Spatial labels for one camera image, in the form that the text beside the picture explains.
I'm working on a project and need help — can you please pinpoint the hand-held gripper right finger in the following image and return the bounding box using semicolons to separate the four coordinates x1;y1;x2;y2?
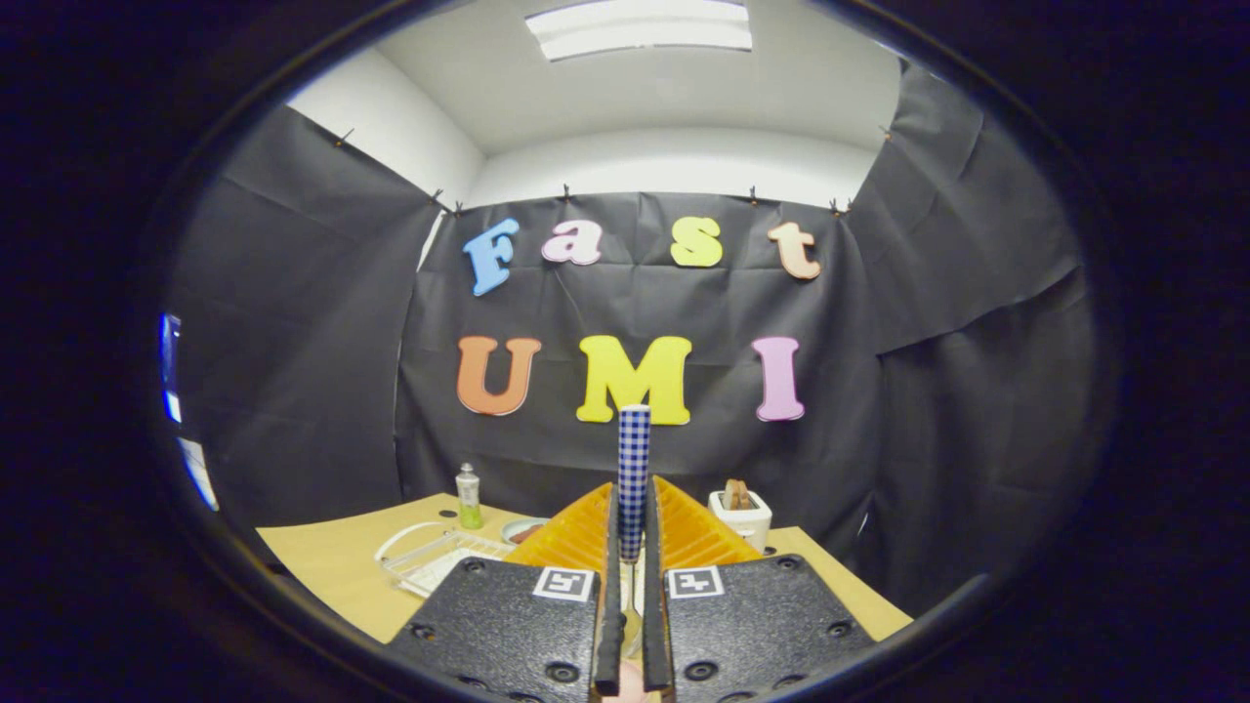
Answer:
642;476;877;703

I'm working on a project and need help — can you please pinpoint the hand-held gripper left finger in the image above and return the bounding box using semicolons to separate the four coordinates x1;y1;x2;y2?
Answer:
386;481;626;703

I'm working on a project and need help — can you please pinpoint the blue checkered handle spoon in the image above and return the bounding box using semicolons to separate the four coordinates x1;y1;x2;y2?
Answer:
615;404;653;660

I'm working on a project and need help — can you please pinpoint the white dish rack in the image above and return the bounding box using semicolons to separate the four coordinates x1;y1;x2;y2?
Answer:
374;520;519;599

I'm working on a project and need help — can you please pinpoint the green dish soap bottle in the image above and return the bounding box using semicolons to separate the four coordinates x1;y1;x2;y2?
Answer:
455;463;484;531

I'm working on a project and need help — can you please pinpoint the cream toaster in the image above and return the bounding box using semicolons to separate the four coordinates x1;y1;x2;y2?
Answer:
708;488;773;555

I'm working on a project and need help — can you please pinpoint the black backdrop cloth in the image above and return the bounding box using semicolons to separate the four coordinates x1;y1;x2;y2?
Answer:
161;63;1100;621

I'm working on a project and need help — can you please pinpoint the ceiling light panel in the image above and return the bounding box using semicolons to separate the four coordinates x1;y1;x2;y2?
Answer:
524;0;755;62

